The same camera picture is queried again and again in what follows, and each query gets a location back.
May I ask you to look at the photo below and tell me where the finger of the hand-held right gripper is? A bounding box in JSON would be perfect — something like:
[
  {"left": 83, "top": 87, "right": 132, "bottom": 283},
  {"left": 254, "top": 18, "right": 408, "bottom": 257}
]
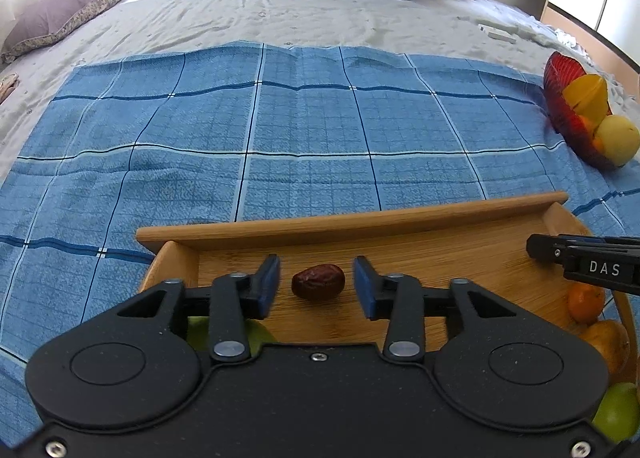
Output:
[{"left": 526, "top": 234, "right": 640, "bottom": 263}]

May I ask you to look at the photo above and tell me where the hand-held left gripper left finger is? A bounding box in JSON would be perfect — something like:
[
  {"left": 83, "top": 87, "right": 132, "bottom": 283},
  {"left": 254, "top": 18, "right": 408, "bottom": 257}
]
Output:
[{"left": 116, "top": 254, "right": 281, "bottom": 364}]

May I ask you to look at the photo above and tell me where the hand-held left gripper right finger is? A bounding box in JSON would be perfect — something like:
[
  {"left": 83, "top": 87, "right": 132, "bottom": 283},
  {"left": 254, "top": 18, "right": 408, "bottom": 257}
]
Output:
[{"left": 353, "top": 256, "right": 526, "bottom": 364}]

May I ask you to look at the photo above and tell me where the small orange tangerine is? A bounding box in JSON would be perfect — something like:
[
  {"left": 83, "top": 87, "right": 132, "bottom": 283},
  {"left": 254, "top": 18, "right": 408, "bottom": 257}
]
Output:
[{"left": 567, "top": 283, "right": 607, "bottom": 323}]

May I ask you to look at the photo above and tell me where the red date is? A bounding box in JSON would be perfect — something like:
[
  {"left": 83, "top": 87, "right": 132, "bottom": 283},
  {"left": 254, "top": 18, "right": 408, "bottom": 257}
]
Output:
[{"left": 291, "top": 264, "right": 346, "bottom": 301}]

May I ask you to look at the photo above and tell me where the green apple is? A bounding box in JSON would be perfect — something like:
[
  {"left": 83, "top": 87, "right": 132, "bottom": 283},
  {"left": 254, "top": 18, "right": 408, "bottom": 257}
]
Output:
[
  {"left": 187, "top": 316, "right": 278, "bottom": 358},
  {"left": 592, "top": 382, "right": 640, "bottom": 443}
]

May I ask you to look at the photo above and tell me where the orange yellow fruit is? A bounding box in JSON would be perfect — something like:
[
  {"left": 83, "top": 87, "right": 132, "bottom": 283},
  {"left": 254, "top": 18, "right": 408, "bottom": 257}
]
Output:
[{"left": 580, "top": 319, "right": 631, "bottom": 376}]

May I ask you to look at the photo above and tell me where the wooden tray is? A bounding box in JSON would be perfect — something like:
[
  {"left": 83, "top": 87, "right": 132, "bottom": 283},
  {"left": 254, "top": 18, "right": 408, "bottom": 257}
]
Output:
[{"left": 136, "top": 192, "right": 635, "bottom": 386}]

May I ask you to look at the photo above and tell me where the small orange fruit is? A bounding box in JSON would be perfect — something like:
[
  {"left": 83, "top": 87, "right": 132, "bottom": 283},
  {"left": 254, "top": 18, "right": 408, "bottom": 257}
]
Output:
[{"left": 572, "top": 114, "right": 599, "bottom": 139}]

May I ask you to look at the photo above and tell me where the yellow apple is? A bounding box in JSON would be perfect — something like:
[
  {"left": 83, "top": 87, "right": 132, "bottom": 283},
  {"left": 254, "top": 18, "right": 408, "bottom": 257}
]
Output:
[{"left": 594, "top": 115, "right": 640, "bottom": 167}]

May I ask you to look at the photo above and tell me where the blue plaid blanket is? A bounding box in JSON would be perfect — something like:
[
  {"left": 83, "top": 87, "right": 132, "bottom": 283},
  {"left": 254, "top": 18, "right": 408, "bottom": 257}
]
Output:
[{"left": 0, "top": 41, "right": 640, "bottom": 439}]

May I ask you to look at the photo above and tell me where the yellow star fruit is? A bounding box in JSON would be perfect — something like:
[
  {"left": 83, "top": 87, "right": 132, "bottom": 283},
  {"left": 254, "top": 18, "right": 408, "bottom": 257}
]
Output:
[{"left": 562, "top": 74, "right": 612, "bottom": 123}]

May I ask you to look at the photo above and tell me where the red glass bowl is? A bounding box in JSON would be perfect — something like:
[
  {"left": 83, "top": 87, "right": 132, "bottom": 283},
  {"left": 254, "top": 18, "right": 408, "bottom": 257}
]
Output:
[{"left": 543, "top": 51, "right": 640, "bottom": 171}]

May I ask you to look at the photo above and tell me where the white crumpled cloth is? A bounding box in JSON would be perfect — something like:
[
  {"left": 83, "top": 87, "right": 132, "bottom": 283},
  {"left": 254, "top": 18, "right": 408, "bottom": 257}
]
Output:
[{"left": 520, "top": 20, "right": 591, "bottom": 58}]

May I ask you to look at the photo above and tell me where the small white box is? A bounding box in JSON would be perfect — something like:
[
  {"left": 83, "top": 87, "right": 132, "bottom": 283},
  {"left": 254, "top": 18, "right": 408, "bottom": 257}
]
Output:
[{"left": 477, "top": 24, "right": 518, "bottom": 42}]

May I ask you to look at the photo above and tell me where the grey bed sheet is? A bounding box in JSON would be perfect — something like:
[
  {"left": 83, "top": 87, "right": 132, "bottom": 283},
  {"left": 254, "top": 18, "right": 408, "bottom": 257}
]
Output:
[{"left": 0, "top": 0, "right": 640, "bottom": 179}]

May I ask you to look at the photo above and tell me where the brown cloth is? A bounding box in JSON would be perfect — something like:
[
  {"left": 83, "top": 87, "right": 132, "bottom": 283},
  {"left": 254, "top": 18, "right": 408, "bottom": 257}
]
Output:
[{"left": 0, "top": 72, "right": 20, "bottom": 103}]

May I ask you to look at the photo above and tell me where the purple floral pillow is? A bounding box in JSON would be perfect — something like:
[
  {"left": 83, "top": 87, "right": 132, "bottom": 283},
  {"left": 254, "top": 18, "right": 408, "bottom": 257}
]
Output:
[{"left": 0, "top": 0, "right": 147, "bottom": 63}]

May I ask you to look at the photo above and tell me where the wooden bed frame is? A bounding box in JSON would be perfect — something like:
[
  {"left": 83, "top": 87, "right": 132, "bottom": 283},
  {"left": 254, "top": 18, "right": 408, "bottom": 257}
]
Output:
[{"left": 540, "top": 2, "right": 640, "bottom": 83}]

